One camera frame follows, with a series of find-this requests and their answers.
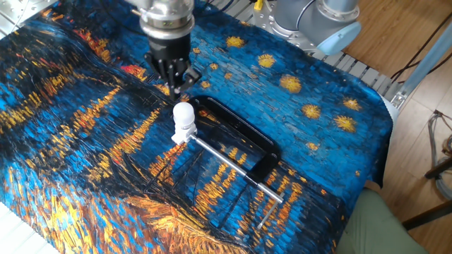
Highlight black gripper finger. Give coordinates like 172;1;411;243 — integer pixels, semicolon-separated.
143;52;182;102
178;66;203;93

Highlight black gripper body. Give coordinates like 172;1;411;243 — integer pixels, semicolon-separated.
147;33;194;71

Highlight black C-clamp silver screw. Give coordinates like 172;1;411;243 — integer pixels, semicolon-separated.
189;95;285;230

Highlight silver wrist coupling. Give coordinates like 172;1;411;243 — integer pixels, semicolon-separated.
138;0;196;40

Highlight blue orange painted tablecloth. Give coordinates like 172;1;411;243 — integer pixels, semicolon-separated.
0;0;393;254

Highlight green trousers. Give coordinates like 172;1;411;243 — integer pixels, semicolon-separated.
335;188;429;254

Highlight dark furniture leg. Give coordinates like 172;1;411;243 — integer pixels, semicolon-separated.
425;157;452;179
402;200;452;230

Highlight black cable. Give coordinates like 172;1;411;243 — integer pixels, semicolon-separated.
397;51;452;85
390;13;452;80

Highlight aluminium frame post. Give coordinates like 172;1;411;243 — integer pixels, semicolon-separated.
390;20;452;110

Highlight grey hose bundle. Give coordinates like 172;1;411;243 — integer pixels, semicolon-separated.
426;109;452;200

